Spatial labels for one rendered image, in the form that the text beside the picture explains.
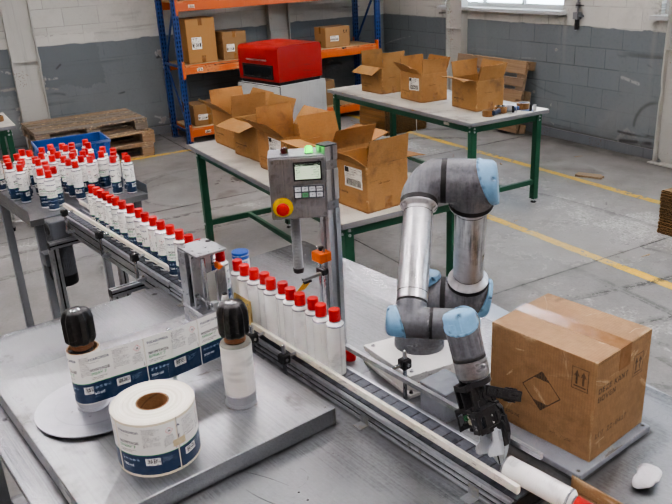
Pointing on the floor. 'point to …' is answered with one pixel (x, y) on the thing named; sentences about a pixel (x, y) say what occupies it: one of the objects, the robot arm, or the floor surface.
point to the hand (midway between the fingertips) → (501, 457)
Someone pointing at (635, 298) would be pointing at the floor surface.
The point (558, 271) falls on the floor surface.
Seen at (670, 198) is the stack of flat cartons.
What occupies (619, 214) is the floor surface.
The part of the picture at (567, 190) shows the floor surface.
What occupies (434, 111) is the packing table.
